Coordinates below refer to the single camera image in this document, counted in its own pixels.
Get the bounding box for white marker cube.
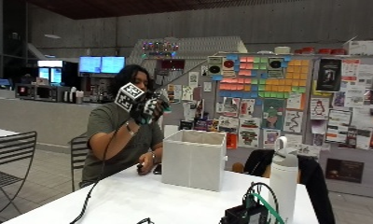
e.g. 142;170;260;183
114;81;147;113

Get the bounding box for white fabric storage box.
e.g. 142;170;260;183
160;129;229;192

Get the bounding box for the person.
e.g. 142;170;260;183
82;63;166;189

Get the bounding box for black slatted metal chair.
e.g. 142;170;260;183
0;130;39;220
69;133;91;192

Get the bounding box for white cups on counter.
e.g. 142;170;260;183
67;86;86;105

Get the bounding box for wooden chair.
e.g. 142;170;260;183
232;161;247;175

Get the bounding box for black counter appliance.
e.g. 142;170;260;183
34;85;71;104

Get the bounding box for green figure poster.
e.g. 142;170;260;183
261;98;288;131

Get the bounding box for lit drinks fridge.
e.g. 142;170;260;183
37;59;66;87

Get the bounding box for black electronic device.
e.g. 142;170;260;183
220;203;271;224

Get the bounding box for grey service counter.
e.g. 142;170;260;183
0;95;104;154

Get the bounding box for white bowl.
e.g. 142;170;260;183
273;46;292;55

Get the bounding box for grey notice board with posters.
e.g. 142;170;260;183
163;52;373;200

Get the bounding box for white side table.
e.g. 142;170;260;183
0;126;21;140

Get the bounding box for penguin poster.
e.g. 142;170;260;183
309;97;332;121

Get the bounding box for black jacket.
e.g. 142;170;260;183
243;148;337;224

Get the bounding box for black poster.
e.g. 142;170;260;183
315;58;344;93

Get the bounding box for dark framed poster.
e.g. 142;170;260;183
325;158;365;184

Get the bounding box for white cardboard box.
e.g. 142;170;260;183
347;39;373;57

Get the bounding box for black glove cable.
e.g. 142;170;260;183
69;121;132;224

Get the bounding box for blue wall monitor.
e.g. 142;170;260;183
78;55;103;75
102;55;127;75

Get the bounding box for string of coloured lights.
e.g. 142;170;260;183
140;40;180;53

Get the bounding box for wall of coloured sticky notes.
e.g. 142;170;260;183
212;54;311;106

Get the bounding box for black looped cable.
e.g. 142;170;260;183
241;181;281;216

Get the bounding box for green cable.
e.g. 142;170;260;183
252;192;287;224

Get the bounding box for white water bottle with handle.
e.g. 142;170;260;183
269;135;300;224

